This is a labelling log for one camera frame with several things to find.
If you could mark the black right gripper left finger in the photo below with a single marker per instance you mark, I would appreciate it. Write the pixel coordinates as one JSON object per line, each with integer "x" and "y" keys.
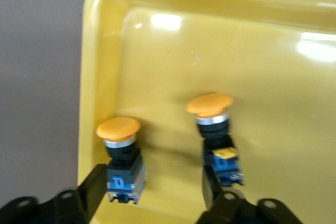
{"x": 92, "y": 190}

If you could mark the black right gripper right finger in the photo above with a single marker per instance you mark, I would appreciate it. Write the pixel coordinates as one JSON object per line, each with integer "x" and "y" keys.
{"x": 212, "y": 195}

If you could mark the yellow mushroom push button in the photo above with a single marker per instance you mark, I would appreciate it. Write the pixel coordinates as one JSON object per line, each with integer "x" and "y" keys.
{"x": 123, "y": 176}

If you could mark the yellow push button with tag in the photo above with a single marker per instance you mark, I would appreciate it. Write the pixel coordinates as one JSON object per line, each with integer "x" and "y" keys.
{"x": 210, "y": 129}

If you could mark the brown table cover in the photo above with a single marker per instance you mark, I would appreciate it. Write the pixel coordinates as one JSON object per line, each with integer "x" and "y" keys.
{"x": 39, "y": 77}

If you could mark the yellow plastic tray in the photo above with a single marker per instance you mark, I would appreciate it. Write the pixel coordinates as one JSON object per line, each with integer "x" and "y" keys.
{"x": 236, "y": 64}

